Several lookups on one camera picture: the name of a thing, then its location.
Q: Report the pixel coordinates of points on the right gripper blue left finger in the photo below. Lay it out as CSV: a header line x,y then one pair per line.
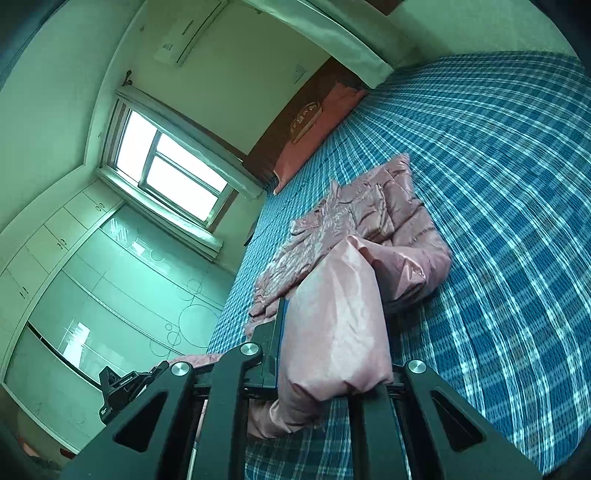
x,y
189,423

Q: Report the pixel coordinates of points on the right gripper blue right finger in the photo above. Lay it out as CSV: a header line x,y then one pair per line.
x,y
419,427

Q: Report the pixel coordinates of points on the pink puffer jacket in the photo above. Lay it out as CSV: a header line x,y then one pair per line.
x,y
368,250

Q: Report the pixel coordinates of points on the white sliding wardrobe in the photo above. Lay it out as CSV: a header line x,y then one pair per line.
x,y
98,286

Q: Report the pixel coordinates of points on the left window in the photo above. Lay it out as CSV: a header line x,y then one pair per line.
x,y
161,170

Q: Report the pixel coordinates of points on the blue plaid bed sheet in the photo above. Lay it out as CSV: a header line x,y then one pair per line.
x,y
499,147

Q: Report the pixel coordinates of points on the dark wooden headboard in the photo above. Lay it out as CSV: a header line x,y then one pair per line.
x,y
262,158

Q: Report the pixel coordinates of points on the small brown embroidered cushion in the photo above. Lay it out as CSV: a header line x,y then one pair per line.
x,y
304,120

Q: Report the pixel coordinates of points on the orange red pillow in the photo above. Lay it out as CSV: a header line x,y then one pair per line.
x,y
335,107

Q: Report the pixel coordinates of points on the light green right curtain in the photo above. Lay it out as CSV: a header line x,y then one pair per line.
x,y
355,33

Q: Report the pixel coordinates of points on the white wall air conditioner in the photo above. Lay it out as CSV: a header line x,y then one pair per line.
x,y
190,24

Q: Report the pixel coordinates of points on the wall switch plate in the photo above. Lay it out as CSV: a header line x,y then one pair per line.
x,y
299,72

